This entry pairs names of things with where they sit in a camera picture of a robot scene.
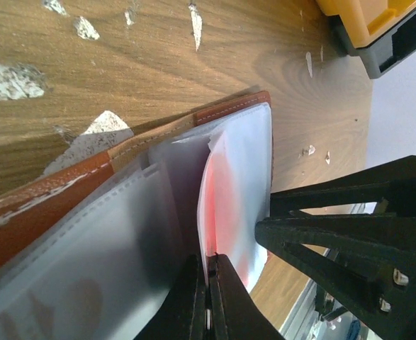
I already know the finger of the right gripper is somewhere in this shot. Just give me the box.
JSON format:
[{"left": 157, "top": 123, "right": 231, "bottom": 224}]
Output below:
[
  {"left": 255, "top": 215, "right": 416, "bottom": 319},
  {"left": 270, "top": 155, "right": 416, "bottom": 217}
]

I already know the orange bin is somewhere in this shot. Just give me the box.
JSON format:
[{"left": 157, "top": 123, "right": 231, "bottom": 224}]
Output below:
[{"left": 317, "top": 0, "right": 416, "bottom": 48}]

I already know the brown leather card holder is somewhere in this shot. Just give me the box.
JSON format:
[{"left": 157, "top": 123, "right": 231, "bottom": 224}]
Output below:
[{"left": 0, "top": 91, "right": 273, "bottom": 339}]

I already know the aluminium rail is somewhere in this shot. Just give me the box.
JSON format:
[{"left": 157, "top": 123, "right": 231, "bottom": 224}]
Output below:
[{"left": 278, "top": 201, "right": 382, "bottom": 340}]

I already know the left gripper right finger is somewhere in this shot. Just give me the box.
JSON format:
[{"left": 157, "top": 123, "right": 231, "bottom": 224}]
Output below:
[{"left": 208, "top": 254, "right": 282, "bottom": 339}]

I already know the red circle card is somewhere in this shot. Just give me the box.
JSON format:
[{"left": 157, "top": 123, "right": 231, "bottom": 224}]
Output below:
[{"left": 197, "top": 131, "right": 272, "bottom": 292}]

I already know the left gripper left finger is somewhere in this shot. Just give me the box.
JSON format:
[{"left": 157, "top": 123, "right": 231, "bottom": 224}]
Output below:
[{"left": 135, "top": 255, "right": 206, "bottom": 340}]

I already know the black bin with teal cards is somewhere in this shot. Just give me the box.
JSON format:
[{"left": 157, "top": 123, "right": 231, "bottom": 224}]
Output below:
[{"left": 329, "top": 16, "right": 416, "bottom": 79}]

